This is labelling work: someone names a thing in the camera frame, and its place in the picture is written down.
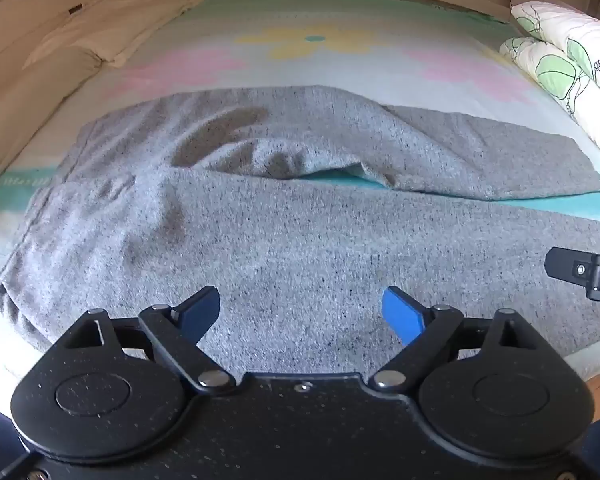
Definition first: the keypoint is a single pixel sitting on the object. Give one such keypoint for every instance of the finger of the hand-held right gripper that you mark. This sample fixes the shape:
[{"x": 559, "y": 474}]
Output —
[{"x": 575, "y": 267}]

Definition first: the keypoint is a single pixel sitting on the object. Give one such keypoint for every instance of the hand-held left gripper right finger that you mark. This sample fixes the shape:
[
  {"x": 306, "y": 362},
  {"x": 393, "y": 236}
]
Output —
[{"x": 402, "y": 316}]

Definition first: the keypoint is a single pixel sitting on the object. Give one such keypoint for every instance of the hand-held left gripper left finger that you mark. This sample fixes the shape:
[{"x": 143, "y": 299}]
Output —
[{"x": 200, "y": 312}]

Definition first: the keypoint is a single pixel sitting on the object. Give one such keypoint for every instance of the grey pants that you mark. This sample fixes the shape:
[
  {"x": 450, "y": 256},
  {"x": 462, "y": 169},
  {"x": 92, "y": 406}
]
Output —
[{"x": 280, "y": 220}]

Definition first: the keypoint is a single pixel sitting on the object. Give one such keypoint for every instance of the white mattress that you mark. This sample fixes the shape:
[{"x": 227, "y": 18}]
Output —
[{"x": 10, "y": 355}]

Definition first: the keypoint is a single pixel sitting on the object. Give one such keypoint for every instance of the flower print blanket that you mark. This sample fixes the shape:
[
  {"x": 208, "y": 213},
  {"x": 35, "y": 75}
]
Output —
[{"x": 330, "y": 70}]

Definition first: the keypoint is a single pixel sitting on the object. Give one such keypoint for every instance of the flat cream pillow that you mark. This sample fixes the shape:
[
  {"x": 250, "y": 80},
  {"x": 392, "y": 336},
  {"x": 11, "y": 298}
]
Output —
[{"x": 115, "y": 25}]

